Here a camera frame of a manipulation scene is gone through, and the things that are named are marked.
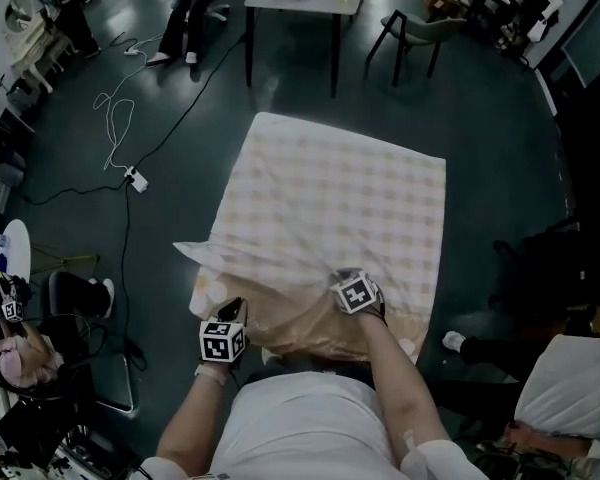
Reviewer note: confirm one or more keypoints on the black bag pile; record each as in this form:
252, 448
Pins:
555, 268

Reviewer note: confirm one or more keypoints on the white power strip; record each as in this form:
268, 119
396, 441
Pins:
133, 52
136, 179

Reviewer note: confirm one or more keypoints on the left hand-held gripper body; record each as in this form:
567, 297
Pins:
222, 342

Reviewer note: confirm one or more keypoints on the white wristband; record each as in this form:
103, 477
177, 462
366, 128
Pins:
211, 373

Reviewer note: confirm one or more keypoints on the person's right forearm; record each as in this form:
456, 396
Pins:
395, 383

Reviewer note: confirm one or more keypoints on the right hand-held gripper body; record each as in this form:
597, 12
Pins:
355, 293

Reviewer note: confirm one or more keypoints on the grey chair black legs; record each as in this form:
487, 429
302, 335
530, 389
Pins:
430, 30

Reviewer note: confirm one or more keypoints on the olive stand frame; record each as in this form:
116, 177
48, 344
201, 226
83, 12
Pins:
65, 263

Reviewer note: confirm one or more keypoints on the round white table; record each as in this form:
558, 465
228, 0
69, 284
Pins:
17, 248

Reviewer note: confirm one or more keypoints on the person's white shoe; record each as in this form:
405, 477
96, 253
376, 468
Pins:
271, 355

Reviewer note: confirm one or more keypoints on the person's left forearm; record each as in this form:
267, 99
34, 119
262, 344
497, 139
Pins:
190, 418

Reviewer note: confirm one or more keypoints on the person's dark trousers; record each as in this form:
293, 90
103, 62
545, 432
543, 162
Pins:
352, 372

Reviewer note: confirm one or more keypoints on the round white mirror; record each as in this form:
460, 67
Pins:
19, 13

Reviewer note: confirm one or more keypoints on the black metal frame chair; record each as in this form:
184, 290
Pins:
80, 383

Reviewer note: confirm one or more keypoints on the glass board panel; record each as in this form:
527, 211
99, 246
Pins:
592, 43

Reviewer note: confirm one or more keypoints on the beige checked cloth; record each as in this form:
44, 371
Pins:
340, 193

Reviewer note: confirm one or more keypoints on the white vanity desk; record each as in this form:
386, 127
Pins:
35, 53

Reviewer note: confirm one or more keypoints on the person's white shirt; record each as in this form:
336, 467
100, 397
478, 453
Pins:
300, 428

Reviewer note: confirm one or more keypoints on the white adhesive patch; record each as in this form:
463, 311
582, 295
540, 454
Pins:
410, 440

